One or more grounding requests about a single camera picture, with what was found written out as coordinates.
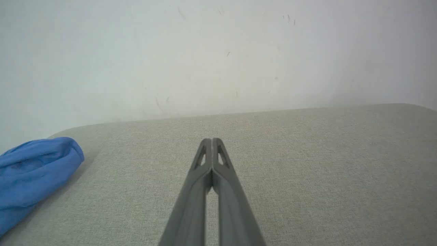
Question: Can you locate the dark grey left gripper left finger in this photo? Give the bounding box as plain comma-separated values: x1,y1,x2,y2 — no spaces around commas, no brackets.
158,138,213,246

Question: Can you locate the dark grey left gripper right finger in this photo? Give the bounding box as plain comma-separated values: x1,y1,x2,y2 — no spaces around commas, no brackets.
212,138,267,246

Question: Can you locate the blue shirt with red-white trim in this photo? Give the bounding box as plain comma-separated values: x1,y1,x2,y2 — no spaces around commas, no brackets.
0,137,85,237

